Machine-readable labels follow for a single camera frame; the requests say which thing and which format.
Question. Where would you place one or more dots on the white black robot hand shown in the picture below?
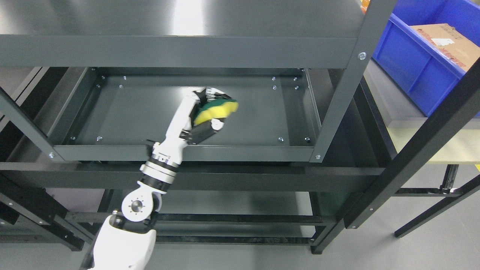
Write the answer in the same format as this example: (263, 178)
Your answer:
(181, 132)

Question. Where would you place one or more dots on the green yellow sponge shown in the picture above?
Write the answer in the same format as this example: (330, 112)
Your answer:
(216, 109)

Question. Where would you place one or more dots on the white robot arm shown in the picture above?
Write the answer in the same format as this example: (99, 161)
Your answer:
(126, 240)

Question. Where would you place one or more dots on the dark grey metal shelf rack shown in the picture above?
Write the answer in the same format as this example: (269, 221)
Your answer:
(88, 87)

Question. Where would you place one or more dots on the blue plastic bin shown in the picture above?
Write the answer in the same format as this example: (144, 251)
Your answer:
(426, 74)

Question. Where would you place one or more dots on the brown cardboard box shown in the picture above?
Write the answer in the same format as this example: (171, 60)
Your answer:
(457, 48)

